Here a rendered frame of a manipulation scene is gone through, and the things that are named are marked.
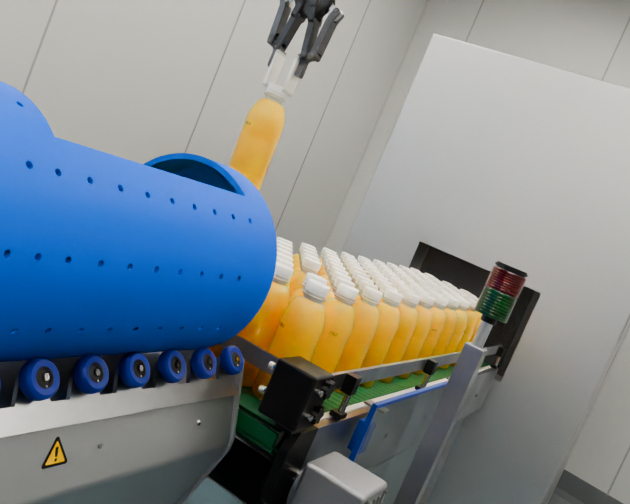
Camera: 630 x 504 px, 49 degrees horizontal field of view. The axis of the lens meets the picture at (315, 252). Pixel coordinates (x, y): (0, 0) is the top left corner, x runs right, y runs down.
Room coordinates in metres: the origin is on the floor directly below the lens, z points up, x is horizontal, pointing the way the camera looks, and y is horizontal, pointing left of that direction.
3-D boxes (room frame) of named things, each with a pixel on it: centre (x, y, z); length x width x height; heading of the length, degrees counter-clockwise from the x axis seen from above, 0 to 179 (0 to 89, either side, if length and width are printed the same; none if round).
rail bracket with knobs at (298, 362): (1.03, -0.05, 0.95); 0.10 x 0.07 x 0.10; 65
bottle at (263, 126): (1.30, 0.18, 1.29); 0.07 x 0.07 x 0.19
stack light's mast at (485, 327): (1.27, -0.34, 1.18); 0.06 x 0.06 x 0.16
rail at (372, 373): (1.79, -0.42, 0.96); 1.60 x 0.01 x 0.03; 155
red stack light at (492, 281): (1.27, -0.34, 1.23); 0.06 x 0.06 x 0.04
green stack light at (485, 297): (1.27, -0.34, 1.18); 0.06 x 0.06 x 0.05
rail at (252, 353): (1.15, 0.11, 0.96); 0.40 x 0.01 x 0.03; 65
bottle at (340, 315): (1.24, -0.08, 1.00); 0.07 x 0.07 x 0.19
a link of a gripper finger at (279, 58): (1.31, 0.20, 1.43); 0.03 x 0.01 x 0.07; 154
